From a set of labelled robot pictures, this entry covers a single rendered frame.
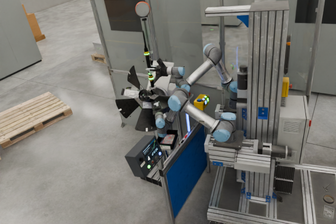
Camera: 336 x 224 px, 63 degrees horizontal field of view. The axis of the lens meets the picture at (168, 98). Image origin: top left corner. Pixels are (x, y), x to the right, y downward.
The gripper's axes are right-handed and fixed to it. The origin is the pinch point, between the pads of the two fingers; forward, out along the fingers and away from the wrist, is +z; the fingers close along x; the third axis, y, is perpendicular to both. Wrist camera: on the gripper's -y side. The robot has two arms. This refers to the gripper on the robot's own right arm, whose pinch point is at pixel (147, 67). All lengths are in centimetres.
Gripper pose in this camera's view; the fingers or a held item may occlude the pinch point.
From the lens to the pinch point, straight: 257.8
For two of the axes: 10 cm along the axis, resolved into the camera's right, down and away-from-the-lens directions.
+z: -9.3, -0.8, 3.6
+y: 1.2, 8.5, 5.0
